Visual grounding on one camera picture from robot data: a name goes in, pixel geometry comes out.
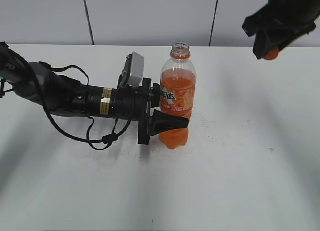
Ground orange soda plastic bottle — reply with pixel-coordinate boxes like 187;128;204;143
159;41;197;151

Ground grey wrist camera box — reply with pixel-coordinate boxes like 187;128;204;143
119;52;145;88

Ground orange bottle cap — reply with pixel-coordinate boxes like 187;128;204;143
263;47;280;61

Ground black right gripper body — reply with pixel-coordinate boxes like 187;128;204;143
242;0;320;48

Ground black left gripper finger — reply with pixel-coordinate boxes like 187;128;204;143
150;110;190;136

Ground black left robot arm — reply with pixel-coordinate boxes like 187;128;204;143
0;42;163;147

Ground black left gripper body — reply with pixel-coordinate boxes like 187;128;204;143
111;78;160;145

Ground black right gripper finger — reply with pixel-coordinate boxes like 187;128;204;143
253;30;280;60

